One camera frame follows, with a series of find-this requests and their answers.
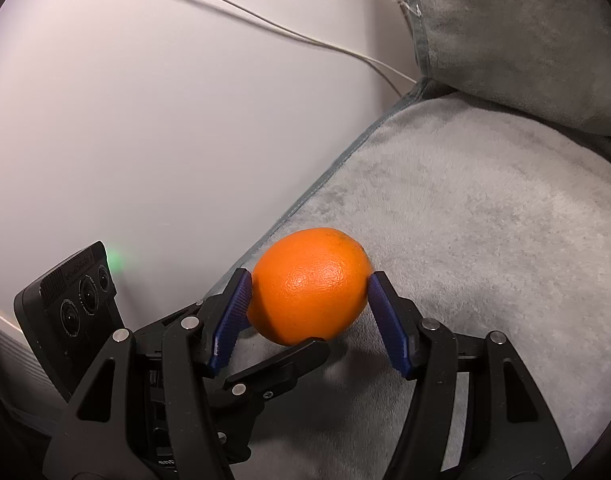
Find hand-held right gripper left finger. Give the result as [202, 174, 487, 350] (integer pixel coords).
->
[42, 268, 254, 480]

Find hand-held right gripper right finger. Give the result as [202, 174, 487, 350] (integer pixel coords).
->
[368, 270, 573, 480]

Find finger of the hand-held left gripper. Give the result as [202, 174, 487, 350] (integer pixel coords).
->
[134, 299, 206, 342]
[222, 339, 331, 406]

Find large orange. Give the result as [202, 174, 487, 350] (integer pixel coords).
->
[245, 227, 373, 346]

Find grey plush blanket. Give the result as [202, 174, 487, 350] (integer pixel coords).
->
[205, 80, 611, 480]

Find grey plush pillow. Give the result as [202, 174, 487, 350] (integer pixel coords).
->
[399, 0, 611, 137]

